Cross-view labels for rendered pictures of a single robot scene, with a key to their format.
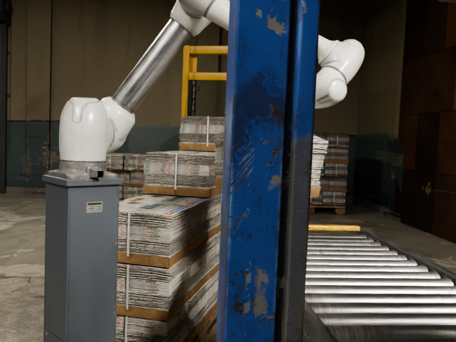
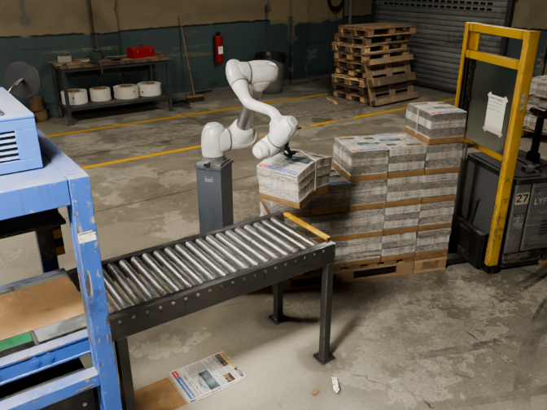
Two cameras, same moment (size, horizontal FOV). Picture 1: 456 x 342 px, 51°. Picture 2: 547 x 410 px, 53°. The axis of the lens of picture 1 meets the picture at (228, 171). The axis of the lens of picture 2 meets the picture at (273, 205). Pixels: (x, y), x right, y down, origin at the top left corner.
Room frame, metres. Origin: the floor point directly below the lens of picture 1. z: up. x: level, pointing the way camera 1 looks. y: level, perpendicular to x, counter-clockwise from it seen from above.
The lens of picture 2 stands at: (0.36, -2.84, 2.21)
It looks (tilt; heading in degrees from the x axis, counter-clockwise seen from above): 23 degrees down; 62
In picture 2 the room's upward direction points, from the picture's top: straight up
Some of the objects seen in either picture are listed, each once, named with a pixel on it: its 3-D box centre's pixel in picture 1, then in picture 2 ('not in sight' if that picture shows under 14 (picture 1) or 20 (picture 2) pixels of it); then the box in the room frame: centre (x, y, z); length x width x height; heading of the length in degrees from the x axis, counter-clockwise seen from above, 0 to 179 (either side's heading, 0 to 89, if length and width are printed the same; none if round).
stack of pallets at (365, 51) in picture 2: not in sight; (372, 61); (6.91, 5.54, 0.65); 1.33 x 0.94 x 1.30; 10
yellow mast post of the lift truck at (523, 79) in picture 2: not in sight; (508, 157); (3.64, -0.31, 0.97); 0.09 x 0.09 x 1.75; 77
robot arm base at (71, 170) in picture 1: (85, 169); (212, 159); (1.66, 0.49, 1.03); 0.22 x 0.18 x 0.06; 43
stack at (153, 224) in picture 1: (173, 271); (338, 224); (2.58, 0.28, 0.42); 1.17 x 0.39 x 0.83; 167
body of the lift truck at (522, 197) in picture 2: not in sight; (509, 207); (4.07, -0.08, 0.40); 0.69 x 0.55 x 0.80; 77
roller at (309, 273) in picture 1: (361, 279); (217, 257); (1.32, -0.38, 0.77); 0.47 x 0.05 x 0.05; 96
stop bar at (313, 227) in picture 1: (307, 226); (306, 225); (1.92, -0.33, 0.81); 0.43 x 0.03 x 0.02; 96
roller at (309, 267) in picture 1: (352, 273); (227, 254); (1.39, -0.38, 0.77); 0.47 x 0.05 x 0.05; 96
